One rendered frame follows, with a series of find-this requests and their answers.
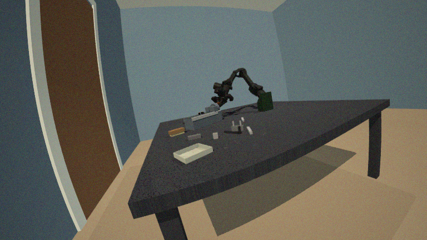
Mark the cream open tray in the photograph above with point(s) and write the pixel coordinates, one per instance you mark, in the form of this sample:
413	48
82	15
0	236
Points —
192	153

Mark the tan rectangular block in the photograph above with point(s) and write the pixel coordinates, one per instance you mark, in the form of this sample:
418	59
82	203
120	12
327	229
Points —
176	132

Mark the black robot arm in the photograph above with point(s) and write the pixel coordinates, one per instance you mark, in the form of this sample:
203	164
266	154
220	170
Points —
227	84

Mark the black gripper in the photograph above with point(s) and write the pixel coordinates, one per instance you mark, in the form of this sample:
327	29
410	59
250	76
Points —
223	98

